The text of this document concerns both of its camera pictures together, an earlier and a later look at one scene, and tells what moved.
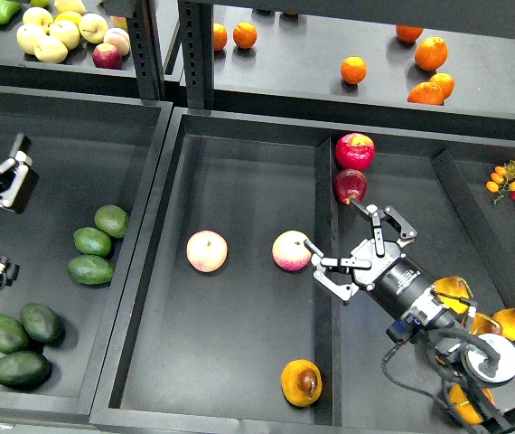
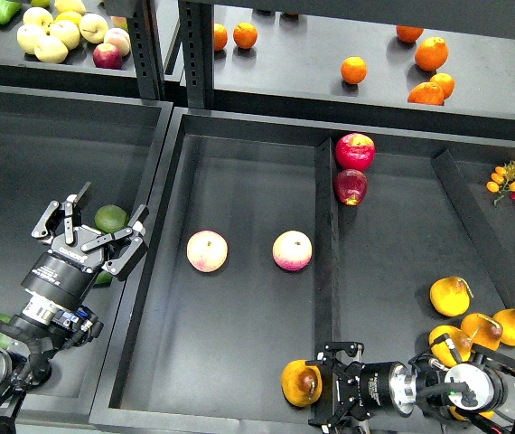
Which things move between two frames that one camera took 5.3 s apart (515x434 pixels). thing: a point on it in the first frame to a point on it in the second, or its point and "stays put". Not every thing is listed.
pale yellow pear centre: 67,32 stays put
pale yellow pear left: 28,35 stays put
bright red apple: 355,150 stays put
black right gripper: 390,275 to 380,387
